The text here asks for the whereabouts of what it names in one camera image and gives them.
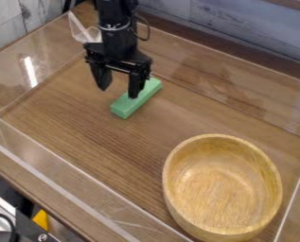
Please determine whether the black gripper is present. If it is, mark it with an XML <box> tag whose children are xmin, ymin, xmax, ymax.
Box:
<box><xmin>83</xmin><ymin>25</ymin><xmax>151</xmax><ymax>99</ymax></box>

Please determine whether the green rectangular block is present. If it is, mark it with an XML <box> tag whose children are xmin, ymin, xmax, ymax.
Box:
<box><xmin>110</xmin><ymin>78</ymin><xmax>162</xmax><ymax>119</ymax></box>

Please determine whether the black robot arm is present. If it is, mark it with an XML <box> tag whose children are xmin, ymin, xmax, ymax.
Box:
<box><xmin>83</xmin><ymin>0</ymin><xmax>151</xmax><ymax>99</ymax></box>

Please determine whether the brown wooden bowl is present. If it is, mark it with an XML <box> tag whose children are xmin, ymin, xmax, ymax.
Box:
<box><xmin>162</xmin><ymin>134</ymin><xmax>284</xmax><ymax>242</ymax></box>

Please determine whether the yellow black machine base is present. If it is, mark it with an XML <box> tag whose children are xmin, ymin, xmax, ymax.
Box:
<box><xmin>0</xmin><ymin>198</ymin><xmax>61</xmax><ymax>242</ymax></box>

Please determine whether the clear acrylic corner bracket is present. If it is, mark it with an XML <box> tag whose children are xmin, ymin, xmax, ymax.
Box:
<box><xmin>67</xmin><ymin>12</ymin><xmax>103</xmax><ymax>43</ymax></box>

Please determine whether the black cable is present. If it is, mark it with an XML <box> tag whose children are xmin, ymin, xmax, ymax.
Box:
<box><xmin>127</xmin><ymin>13</ymin><xmax>150</xmax><ymax>42</ymax></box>

